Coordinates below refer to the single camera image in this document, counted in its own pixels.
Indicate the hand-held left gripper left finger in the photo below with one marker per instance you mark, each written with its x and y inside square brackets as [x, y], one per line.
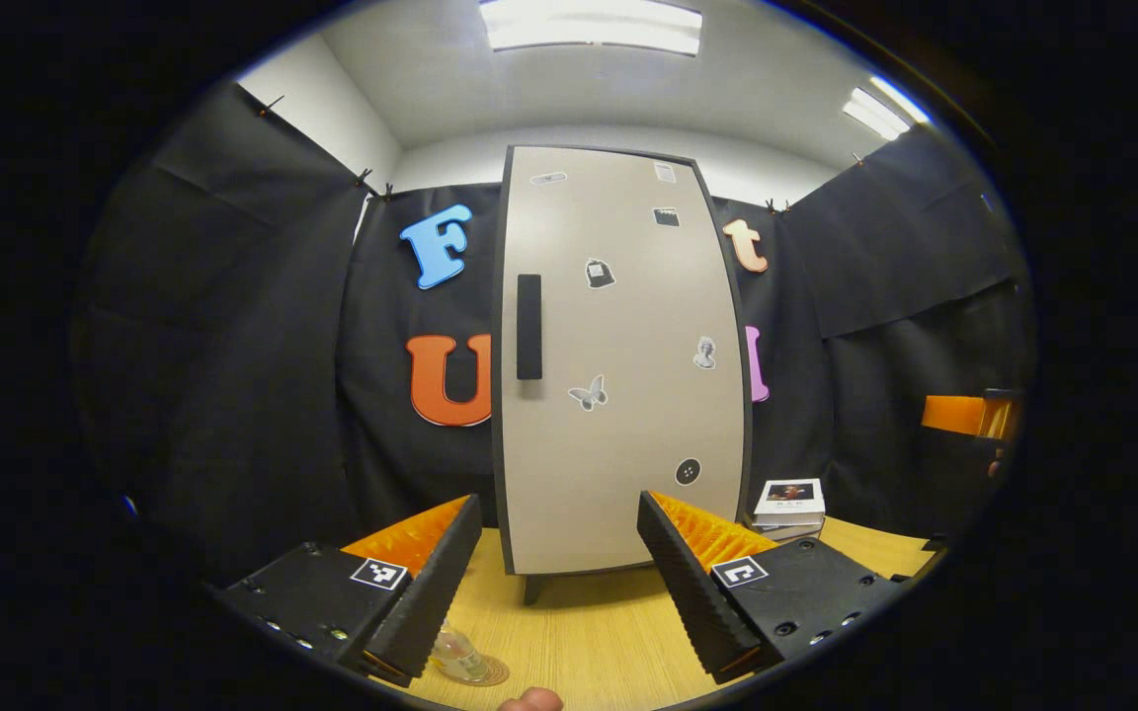
[436, 592]

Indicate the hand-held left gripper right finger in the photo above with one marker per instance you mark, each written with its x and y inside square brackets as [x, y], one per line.
[686, 592]

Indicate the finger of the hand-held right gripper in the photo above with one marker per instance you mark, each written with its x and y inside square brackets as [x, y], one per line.
[954, 415]
[1002, 420]

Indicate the clear plastic bottle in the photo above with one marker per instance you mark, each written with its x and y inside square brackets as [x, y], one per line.
[455, 657]

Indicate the dark grey cabinet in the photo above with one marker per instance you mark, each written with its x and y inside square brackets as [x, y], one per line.
[533, 589]

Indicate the beige cabinet door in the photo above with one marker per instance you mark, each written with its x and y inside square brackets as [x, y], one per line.
[628, 444]

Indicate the grey book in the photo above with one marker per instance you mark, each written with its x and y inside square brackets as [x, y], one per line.
[791, 532]

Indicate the white photo cover book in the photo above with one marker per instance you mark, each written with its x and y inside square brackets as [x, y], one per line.
[789, 502]

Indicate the ceiling light panel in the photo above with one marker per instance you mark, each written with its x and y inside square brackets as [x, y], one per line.
[880, 111]
[589, 25]

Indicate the black backdrop cloth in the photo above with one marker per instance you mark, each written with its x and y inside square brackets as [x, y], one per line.
[233, 346]

